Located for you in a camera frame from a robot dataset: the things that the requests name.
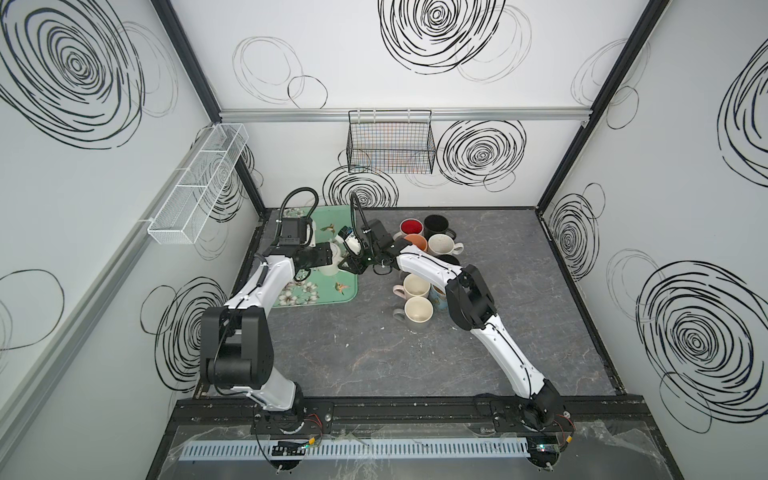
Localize white mug red inside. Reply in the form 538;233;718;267
398;218;424;236

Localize beige and salmon mug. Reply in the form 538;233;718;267
404;234;428;252

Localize pink mug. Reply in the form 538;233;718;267
392;273;431;300

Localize beige mug white handle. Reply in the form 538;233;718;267
428;234;465;256

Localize small grey mug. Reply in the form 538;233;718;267
392;297;434;328

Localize blue butterfly mug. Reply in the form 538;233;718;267
428;285;448;311

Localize black speckled mug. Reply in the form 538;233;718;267
438;254;461;266

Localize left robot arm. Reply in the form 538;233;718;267
199;215;333;418

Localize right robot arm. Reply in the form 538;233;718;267
337;219;565;431

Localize green floral tray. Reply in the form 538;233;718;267
269;205;359;310

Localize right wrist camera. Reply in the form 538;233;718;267
337;226;362;255

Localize black wire basket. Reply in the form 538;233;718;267
345;109;437;174

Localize white wire shelf basket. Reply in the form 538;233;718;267
147;123;249;245

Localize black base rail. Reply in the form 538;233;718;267
169;394;650;431

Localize white slotted cable duct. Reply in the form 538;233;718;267
178;438;530;461

